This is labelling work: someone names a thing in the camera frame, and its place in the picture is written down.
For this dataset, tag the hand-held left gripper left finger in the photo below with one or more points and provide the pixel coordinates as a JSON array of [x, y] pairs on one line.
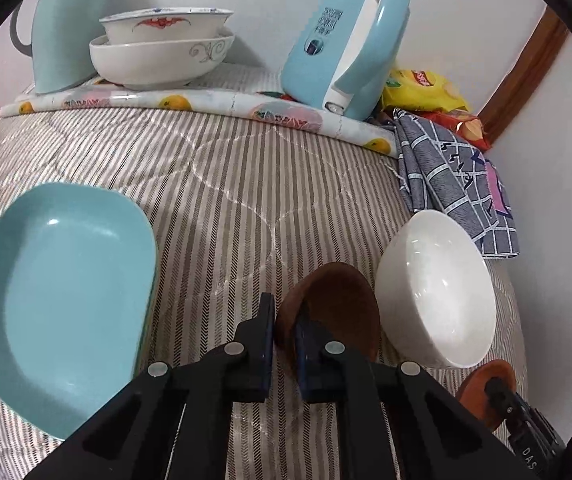
[[266, 345]]

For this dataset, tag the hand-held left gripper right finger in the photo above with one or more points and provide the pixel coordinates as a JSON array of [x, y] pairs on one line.
[[306, 360]]

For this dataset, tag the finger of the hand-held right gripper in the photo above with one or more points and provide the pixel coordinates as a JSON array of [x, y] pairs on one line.
[[503, 397]]

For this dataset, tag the small brown bowl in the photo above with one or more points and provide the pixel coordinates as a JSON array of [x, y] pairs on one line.
[[341, 300], [478, 390]]

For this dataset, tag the white ceramic bowl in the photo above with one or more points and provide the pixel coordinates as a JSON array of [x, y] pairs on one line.
[[436, 290]]

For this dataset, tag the blue plastic plate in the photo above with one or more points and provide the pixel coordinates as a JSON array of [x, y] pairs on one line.
[[60, 300]]

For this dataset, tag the striped quilted tablecloth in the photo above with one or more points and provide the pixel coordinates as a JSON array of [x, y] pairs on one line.
[[215, 200]]

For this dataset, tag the grey checked cloth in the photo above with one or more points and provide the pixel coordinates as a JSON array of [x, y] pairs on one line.
[[451, 180]]

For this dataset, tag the fruit print table mat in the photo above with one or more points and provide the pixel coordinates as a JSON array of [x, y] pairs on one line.
[[205, 102]]

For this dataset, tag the red snack bag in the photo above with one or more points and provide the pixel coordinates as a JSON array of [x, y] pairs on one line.
[[468, 127]]

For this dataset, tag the yellow snack bag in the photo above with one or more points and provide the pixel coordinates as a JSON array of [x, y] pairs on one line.
[[426, 90]]

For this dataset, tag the light blue electric kettle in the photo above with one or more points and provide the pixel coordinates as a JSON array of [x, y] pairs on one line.
[[326, 50]]

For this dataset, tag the large white bowl grey scrolls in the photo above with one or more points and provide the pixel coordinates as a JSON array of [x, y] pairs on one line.
[[160, 62]]

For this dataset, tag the white bowl with red motif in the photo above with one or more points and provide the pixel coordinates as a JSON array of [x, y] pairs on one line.
[[165, 25]]

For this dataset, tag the light blue thermos jug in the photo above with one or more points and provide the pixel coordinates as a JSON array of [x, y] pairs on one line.
[[63, 35]]

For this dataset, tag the brown wooden door frame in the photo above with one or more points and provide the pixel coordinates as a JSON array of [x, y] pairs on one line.
[[526, 75]]

